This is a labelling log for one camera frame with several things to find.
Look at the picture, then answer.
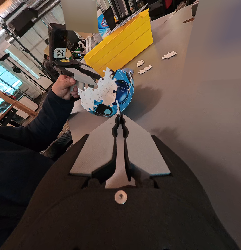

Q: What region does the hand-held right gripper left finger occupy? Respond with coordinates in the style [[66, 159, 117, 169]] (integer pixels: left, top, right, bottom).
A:
[[69, 114, 120, 184]]

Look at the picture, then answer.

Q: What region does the blue and white puzzle ball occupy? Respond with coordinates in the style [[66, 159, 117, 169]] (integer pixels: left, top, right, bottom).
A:
[[78, 67, 136, 117]]

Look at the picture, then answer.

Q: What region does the white wipes canister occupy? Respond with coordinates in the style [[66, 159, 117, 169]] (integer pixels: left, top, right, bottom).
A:
[[97, 8, 113, 40]]

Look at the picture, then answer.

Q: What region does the black hanging box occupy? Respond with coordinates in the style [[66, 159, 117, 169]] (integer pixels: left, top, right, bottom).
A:
[[8, 7, 39, 39]]

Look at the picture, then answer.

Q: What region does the yellow plastic bin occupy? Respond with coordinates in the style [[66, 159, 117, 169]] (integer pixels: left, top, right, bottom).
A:
[[84, 9, 154, 71]]

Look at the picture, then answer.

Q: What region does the wooden workbench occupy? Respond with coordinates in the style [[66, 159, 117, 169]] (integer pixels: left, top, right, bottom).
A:
[[0, 87, 38, 125]]

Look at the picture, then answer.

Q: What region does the white lattice rack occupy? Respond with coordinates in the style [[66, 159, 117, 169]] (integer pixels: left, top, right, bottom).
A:
[[85, 36, 94, 53]]

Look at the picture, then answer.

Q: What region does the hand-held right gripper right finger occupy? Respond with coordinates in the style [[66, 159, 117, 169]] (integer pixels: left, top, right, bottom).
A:
[[121, 114, 171, 188]]

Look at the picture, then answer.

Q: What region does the person's left hand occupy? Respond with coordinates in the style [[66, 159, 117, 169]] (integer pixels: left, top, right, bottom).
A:
[[52, 75, 81, 100]]

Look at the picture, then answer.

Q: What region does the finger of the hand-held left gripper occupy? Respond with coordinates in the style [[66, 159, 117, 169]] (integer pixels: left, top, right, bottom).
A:
[[64, 67, 98, 89], [79, 64, 102, 80]]

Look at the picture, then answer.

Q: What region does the person's left forearm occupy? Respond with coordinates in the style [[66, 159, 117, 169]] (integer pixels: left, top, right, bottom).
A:
[[25, 88, 74, 153]]

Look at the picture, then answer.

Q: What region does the white flat panel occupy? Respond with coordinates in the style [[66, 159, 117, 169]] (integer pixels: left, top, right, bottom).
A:
[[110, 4, 149, 32]]

